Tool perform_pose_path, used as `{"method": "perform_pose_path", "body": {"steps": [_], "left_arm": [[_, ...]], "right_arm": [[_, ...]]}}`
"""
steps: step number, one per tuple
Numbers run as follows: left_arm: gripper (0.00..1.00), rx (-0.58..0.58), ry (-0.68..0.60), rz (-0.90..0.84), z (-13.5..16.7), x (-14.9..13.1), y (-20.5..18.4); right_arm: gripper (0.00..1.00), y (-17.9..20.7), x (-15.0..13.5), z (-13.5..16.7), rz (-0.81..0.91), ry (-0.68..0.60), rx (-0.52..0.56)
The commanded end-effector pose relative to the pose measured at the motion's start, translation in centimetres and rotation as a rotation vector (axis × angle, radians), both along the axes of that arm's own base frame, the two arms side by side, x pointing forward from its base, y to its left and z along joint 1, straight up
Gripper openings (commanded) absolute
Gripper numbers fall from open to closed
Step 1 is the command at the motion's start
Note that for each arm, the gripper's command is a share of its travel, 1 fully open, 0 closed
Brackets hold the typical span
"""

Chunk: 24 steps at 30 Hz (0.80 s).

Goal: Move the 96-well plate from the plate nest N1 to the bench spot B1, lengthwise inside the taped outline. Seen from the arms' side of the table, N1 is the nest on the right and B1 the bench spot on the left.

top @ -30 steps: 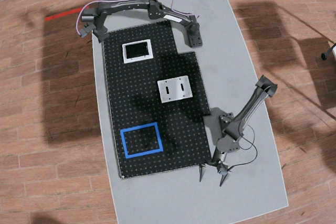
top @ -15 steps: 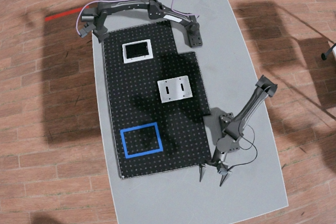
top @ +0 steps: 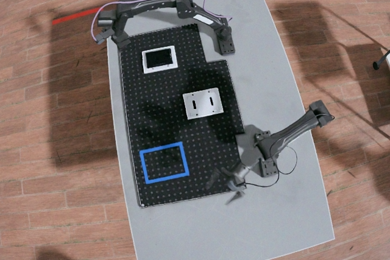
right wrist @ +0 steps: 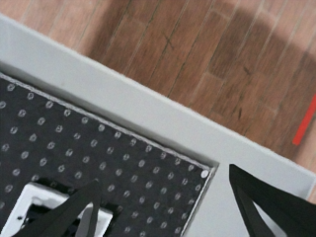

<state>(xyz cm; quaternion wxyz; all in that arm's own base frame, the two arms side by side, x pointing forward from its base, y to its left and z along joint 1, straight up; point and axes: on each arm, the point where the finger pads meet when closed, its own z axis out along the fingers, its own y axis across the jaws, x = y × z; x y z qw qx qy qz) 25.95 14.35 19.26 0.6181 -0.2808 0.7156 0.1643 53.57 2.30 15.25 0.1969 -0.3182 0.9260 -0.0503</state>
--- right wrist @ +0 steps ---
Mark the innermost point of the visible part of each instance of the black well plate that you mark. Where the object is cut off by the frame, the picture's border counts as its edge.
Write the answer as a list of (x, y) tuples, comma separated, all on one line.
[(39, 209)]

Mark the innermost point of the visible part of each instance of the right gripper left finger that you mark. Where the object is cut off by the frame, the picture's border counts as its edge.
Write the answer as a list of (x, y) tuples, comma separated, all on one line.
[(55, 222)]

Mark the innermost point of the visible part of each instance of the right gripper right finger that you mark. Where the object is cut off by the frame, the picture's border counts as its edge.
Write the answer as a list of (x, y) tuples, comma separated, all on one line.
[(295, 216)]

